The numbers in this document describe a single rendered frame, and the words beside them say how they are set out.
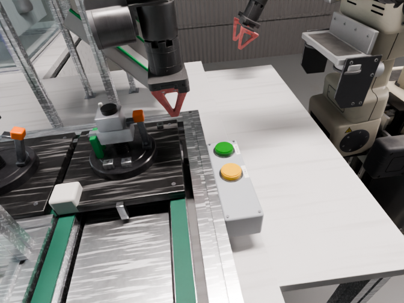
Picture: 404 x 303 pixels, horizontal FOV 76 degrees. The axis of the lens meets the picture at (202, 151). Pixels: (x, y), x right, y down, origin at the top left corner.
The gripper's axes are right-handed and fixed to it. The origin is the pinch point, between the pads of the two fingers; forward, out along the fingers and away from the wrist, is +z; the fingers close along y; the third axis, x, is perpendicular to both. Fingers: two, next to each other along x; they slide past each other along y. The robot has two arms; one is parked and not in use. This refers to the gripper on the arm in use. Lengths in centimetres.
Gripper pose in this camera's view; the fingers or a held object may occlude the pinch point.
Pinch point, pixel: (174, 112)
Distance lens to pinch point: 51.6
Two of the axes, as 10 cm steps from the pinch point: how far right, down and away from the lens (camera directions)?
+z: 0.8, 7.4, 6.7
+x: 9.9, -1.6, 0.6
